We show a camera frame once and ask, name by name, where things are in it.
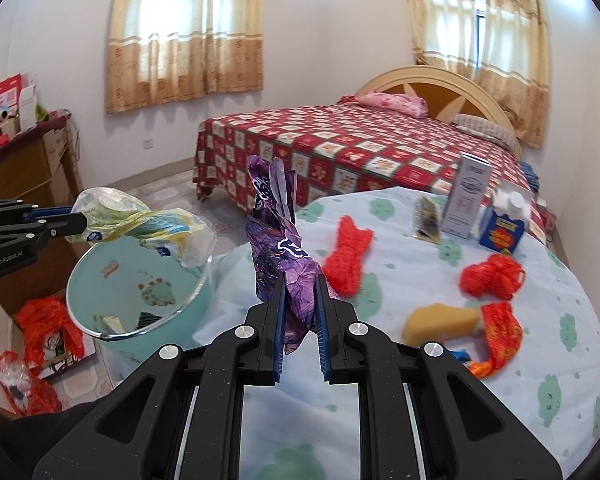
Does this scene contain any clear yellow green wrapper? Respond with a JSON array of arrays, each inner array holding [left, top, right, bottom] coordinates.
[[67, 188, 216, 269]]

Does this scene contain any red plastic bag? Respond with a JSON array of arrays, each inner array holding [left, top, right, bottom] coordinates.
[[467, 301, 524, 378]]

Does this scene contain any yellow sponge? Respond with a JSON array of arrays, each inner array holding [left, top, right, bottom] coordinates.
[[402, 304, 481, 347]]

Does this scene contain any red mesh ball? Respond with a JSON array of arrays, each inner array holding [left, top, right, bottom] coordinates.
[[460, 254, 526, 300]]

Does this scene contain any purple snack wrapper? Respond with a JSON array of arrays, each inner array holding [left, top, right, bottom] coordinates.
[[246, 155, 330, 358]]

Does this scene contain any red knitted scrubber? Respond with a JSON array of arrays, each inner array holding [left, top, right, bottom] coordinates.
[[322, 216, 374, 298]]

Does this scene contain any teal plastic trash bin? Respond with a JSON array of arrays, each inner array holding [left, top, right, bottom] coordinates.
[[66, 237, 212, 366]]

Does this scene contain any trash inside bin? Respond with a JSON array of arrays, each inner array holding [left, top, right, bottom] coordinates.
[[93, 311, 162, 335]]

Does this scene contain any brown wooden cabinet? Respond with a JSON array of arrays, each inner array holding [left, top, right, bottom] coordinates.
[[0, 110, 86, 316]]

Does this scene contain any red bag on floor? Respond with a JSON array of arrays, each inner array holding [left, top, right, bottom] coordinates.
[[15, 295, 85, 376]]

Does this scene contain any red box on cabinet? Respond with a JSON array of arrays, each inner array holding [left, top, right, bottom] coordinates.
[[0, 74, 22, 120]]

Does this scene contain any clear bag on floor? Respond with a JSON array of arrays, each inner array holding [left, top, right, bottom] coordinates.
[[0, 350, 62, 417]]

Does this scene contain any dark small snack packet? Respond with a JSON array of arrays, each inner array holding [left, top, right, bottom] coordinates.
[[414, 196, 440, 244]]

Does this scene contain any blue white milk carton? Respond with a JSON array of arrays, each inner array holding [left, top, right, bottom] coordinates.
[[478, 181, 532, 256]]

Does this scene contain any beige curtain left window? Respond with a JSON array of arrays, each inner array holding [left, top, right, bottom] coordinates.
[[105, 0, 263, 114]]

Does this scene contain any beige curtain window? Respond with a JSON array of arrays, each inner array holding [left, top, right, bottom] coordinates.
[[407, 0, 550, 150], [105, 0, 263, 114]]

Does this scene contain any tall grey white carton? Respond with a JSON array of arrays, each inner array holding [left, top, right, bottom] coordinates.
[[440, 153, 492, 238]]

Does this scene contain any plaid pillow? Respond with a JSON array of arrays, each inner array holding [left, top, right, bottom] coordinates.
[[451, 114, 516, 148]]

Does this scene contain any bed with red quilt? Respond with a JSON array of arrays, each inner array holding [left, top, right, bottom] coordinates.
[[194, 64, 534, 212]]

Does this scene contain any pink pillow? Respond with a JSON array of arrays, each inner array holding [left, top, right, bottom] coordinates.
[[358, 91, 428, 119]]

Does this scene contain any beige curtain right window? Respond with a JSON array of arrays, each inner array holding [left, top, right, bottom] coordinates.
[[407, 0, 550, 150]]

